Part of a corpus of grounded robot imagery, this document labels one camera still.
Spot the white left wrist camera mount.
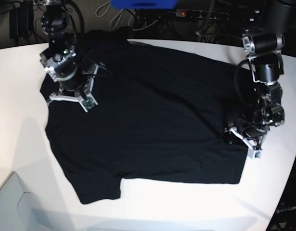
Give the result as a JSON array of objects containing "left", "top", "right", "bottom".
[{"left": 228, "top": 126, "right": 263, "bottom": 159}]

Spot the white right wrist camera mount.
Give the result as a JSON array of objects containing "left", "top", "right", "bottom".
[{"left": 47, "top": 64, "right": 101, "bottom": 112}]

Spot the black power strip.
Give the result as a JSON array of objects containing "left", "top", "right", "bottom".
[{"left": 174, "top": 9, "right": 229, "bottom": 21}]

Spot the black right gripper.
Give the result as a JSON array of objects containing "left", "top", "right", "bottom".
[{"left": 58, "top": 69, "right": 88, "bottom": 92}]

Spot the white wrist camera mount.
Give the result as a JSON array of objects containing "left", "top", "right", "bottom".
[
  {"left": 47, "top": 64, "right": 101, "bottom": 112},
  {"left": 228, "top": 126, "right": 263, "bottom": 159}
]

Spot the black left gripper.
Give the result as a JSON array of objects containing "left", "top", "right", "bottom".
[{"left": 224, "top": 120, "right": 270, "bottom": 144}]

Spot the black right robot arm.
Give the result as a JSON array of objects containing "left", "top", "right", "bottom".
[{"left": 34, "top": 0, "right": 97, "bottom": 97}]

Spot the blue box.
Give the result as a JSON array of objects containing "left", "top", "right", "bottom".
[{"left": 111, "top": 0, "right": 178, "bottom": 9}]

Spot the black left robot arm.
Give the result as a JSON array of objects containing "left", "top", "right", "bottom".
[{"left": 227, "top": 0, "right": 296, "bottom": 151}]

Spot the black t-shirt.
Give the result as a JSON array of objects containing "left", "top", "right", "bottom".
[{"left": 45, "top": 28, "right": 248, "bottom": 205}]

